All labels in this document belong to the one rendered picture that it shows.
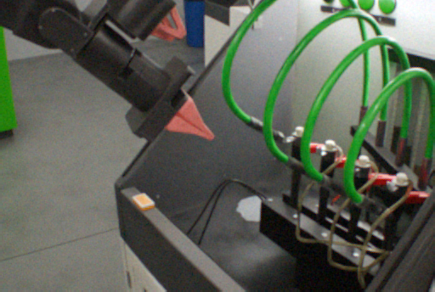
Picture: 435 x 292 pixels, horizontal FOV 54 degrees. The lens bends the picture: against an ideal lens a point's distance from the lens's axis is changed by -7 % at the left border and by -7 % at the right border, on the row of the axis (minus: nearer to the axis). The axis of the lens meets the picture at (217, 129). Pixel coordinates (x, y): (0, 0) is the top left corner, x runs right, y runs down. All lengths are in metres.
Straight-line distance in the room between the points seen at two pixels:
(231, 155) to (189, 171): 0.13
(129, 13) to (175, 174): 0.70
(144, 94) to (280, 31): 0.75
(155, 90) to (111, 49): 0.07
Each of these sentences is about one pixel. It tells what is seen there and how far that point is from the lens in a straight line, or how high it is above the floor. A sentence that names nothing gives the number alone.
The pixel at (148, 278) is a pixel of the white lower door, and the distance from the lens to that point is 1.11.
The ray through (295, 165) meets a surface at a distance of 0.78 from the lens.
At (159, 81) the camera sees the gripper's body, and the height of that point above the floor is 1.34.
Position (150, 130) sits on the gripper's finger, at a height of 1.28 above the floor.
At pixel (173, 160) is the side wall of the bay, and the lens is 1.13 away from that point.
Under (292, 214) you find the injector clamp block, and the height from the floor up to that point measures 0.98.
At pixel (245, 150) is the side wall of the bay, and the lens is 1.25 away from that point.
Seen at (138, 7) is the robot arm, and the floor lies 1.42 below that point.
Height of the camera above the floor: 1.48
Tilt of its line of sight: 22 degrees down
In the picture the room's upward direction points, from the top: straight up
